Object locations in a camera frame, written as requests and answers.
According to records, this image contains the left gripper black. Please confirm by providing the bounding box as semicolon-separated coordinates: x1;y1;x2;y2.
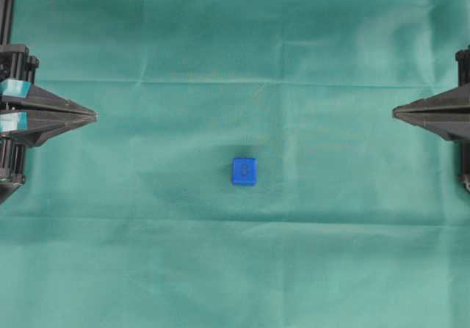
1;45;97;183

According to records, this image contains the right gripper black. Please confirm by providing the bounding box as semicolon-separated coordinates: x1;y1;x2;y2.
392;48;469;192

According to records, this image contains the blue block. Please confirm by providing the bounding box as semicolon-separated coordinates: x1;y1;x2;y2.
231;157;257;186

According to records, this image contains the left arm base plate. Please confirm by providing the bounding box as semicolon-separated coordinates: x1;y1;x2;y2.
0;182;18;204

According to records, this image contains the black frame rail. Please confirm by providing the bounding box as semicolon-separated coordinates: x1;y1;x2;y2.
0;0;14;45

